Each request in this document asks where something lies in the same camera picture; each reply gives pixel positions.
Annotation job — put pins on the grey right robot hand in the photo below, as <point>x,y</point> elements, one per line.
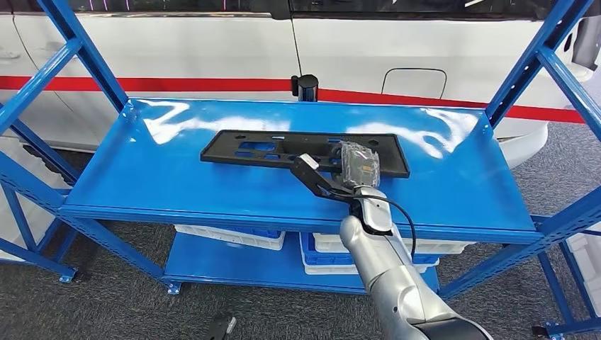
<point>359,166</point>

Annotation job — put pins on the black plastic plate bracket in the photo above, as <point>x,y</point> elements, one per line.
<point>225,150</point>

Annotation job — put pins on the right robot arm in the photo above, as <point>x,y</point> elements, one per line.
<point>389,277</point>

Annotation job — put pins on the white car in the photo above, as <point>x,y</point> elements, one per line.
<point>188,51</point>

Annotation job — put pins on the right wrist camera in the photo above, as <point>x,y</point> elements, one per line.
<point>307,162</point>

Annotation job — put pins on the black barrier stanchion post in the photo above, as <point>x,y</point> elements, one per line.
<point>305,87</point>

